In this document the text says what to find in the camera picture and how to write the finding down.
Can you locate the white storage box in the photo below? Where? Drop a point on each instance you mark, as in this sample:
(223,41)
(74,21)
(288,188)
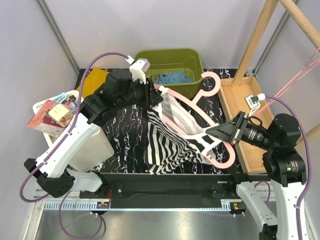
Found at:
(81,145)

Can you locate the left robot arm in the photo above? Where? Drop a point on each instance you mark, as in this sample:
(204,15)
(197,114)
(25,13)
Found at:
(118,91)

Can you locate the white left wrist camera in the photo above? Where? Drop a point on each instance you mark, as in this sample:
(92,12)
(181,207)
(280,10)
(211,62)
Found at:
(138,69)

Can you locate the small cream cube box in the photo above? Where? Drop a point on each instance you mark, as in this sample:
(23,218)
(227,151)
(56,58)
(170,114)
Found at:
(61,115)

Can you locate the thin pink wire hanger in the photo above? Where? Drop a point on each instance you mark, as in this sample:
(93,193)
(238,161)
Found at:
(304,71)

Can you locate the aluminium rail frame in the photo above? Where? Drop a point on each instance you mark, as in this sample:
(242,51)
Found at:
(66,218)

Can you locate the thick pink plastic hanger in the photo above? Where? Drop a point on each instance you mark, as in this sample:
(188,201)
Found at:
(193,104)

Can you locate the black white striped tank top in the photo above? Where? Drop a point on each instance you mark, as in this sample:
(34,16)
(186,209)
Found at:
(174,137)

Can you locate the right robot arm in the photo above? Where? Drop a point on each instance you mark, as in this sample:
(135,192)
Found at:
(284,167)

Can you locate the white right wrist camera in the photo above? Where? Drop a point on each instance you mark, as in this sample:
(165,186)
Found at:
(253,102)

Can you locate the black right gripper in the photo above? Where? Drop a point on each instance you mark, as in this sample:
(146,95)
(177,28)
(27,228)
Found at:
(228,131)

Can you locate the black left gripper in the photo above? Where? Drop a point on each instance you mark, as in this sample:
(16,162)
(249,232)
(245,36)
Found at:
(151,96)

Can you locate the yellow translucent folder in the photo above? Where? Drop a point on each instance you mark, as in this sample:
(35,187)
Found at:
(95,78)

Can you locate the blue tank top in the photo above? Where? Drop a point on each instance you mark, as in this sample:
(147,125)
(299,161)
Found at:
(177,77)

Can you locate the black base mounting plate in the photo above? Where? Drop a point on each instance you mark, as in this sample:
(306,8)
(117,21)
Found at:
(169,192)

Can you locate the olive green plastic basket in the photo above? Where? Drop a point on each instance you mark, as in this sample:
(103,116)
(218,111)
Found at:
(172,60)

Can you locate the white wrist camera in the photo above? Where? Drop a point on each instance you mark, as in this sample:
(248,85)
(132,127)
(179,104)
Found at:
(253,102)
(138,69)

